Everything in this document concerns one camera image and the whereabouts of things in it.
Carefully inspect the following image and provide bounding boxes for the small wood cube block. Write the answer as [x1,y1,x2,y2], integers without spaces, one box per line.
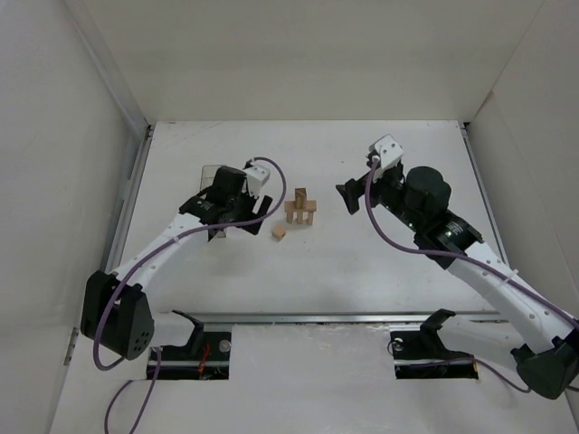
[271,226,287,241]

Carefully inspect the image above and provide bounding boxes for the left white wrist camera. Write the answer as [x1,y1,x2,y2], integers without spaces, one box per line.
[242,164,271,199]

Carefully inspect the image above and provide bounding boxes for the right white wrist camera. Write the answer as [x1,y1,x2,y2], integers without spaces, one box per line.
[367,134,403,170]

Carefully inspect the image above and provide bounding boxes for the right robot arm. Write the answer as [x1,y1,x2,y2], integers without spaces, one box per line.
[336,158,578,400]

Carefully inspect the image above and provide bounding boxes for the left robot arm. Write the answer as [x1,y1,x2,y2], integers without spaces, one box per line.
[81,157,279,360]

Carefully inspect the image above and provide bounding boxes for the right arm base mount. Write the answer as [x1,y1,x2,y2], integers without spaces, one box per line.
[389,330,479,380]

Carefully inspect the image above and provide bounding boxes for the clear plastic box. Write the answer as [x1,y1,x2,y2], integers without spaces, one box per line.
[201,165,227,225]

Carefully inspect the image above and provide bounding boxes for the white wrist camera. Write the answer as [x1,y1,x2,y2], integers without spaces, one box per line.
[367,134,403,170]
[242,164,271,199]

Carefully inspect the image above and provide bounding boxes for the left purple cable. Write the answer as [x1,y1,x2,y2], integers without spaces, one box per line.
[92,156,287,433]

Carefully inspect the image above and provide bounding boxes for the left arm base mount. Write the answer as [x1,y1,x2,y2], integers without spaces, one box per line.
[157,329,233,381]

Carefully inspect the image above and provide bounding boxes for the long wood block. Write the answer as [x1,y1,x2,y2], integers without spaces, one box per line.
[284,201,317,213]

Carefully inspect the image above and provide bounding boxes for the wood block numbered twelve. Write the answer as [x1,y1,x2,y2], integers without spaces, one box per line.
[294,188,308,210]

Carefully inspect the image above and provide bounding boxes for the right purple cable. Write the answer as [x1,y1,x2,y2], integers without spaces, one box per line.
[365,165,579,393]

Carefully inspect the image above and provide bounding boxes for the purple cable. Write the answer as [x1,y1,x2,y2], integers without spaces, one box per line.
[365,165,579,393]
[92,156,287,433]

